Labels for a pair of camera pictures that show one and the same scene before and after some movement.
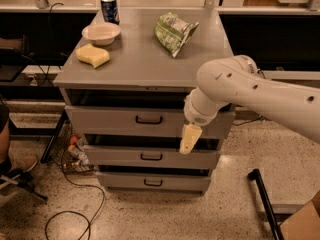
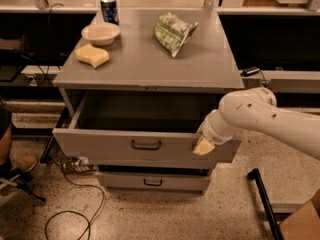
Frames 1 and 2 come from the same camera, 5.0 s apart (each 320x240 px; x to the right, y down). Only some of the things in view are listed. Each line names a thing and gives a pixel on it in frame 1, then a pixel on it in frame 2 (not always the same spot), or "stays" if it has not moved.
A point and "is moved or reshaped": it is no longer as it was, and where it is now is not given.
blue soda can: [109, 6] stays
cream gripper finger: [190, 135] → [204, 146]
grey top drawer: [138, 121] is moved or reshaped
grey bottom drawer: [191, 184] stays
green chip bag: [171, 32] stays
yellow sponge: [92, 55] stays
